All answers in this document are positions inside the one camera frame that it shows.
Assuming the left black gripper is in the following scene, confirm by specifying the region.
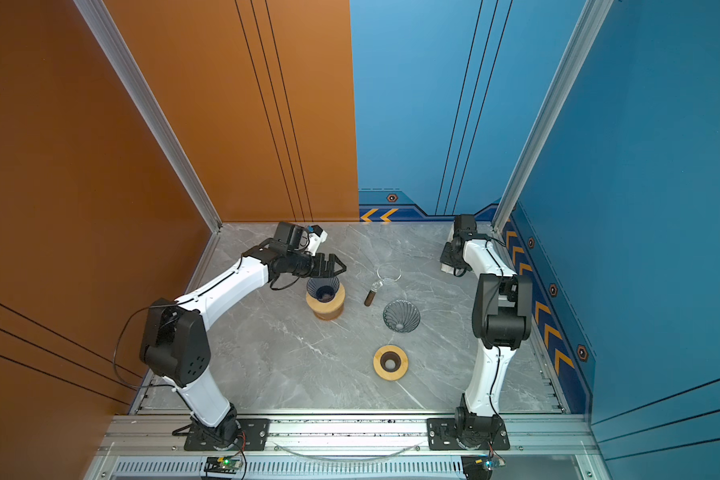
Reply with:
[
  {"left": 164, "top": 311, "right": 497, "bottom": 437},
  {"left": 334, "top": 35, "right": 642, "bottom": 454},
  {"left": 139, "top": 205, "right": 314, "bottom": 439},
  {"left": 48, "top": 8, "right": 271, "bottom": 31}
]
[{"left": 287, "top": 253, "right": 348, "bottom": 278}]

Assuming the blue glass dripper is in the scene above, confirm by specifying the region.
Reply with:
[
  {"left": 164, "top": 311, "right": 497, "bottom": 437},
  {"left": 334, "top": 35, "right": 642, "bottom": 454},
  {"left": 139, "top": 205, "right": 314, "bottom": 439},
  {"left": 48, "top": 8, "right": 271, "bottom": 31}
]
[{"left": 306, "top": 277, "right": 340, "bottom": 303}]

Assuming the wooden dripper ring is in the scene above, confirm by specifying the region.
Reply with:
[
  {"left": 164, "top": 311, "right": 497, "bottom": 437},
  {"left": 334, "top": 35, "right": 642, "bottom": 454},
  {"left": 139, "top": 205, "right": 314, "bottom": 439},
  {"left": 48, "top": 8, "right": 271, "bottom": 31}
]
[
  {"left": 304, "top": 284, "right": 347, "bottom": 318},
  {"left": 372, "top": 344, "right": 409, "bottom": 382}
]

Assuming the grey glass dripper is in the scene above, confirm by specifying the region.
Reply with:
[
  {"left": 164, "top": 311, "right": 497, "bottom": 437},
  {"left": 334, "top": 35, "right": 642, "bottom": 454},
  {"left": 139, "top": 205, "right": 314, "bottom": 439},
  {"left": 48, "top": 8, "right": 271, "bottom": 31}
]
[{"left": 382, "top": 299, "right": 421, "bottom": 333}]

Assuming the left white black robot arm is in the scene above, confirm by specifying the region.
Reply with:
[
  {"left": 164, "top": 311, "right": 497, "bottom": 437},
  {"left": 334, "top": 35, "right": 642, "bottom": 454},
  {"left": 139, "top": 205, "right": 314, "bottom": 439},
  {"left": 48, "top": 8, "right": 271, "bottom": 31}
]
[{"left": 139, "top": 222, "right": 346, "bottom": 450}]

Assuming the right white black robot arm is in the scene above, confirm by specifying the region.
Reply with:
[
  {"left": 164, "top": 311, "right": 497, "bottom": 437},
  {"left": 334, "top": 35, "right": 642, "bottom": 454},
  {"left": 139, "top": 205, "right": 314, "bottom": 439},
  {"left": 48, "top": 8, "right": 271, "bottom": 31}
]
[{"left": 440, "top": 214, "right": 533, "bottom": 450}]

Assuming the left circuit board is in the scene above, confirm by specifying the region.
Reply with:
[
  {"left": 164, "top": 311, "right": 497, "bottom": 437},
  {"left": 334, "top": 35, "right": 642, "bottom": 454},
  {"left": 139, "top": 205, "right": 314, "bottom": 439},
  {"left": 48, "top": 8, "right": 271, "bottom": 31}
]
[{"left": 203, "top": 456, "right": 245, "bottom": 478}]

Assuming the circuit board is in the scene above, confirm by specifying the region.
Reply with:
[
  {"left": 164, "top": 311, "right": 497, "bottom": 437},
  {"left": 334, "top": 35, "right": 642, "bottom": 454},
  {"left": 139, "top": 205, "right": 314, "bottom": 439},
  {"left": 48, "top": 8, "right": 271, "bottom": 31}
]
[
  {"left": 461, "top": 456, "right": 506, "bottom": 480},
  {"left": 203, "top": 456, "right": 245, "bottom": 478}
]

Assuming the right circuit board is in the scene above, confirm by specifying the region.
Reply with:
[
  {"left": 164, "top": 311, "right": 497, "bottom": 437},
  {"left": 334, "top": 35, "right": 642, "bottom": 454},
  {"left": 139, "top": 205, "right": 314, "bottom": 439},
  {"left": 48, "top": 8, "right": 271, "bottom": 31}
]
[{"left": 461, "top": 456, "right": 506, "bottom": 480}]

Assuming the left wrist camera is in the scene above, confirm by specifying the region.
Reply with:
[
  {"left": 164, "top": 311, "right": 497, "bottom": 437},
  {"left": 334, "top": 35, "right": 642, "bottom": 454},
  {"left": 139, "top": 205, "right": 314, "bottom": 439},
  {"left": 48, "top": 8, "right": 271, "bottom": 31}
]
[{"left": 305, "top": 225, "right": 328, "bottom": 256}]

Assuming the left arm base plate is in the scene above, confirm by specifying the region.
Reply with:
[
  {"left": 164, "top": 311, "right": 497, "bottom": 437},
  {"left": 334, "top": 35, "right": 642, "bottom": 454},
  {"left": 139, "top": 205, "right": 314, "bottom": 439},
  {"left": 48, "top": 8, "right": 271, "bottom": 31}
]
[{"left": 183, "top": 418, "right": 271, "bottom": 453}]

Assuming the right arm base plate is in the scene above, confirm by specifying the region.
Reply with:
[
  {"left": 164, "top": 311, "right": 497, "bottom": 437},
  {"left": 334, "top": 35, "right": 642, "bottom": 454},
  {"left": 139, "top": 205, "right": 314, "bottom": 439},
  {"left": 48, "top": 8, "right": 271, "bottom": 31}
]
[{"left": 426, "top": 417, "right": 511, "bottom": 451}]

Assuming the aluminium front rail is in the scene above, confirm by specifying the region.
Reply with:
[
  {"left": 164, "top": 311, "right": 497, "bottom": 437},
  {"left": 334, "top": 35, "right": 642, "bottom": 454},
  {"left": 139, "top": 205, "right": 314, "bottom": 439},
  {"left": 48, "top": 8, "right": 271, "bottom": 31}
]
[{"left": 85, "top": 411, "right": 610, "bottom": 479}]

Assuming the right aluminium corner post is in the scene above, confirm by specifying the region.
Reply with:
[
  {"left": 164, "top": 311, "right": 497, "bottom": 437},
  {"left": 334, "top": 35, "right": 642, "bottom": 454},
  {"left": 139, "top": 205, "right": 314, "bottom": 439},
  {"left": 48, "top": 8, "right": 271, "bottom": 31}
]
[{"left": 491, "top": 0, "right": 613, "bottom": 233}]

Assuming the aluminium corner post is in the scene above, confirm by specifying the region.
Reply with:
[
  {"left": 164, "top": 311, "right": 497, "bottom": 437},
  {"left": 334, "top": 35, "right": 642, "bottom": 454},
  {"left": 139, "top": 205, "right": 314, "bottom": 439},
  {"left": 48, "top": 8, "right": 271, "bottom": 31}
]
[
  {"left": 74, "top": 0, "right": 223, "bottom": 233},
  {"left": 491, "top": 0, "right": 613, "bottom": 233}
]

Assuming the left aluminium corner post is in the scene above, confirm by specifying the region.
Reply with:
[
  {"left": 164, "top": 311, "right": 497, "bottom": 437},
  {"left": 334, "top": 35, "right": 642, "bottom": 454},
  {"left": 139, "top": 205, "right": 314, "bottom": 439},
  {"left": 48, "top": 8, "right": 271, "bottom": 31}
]
[{"left": 74, "top": 0, "right": 223, "bottom": 233}]

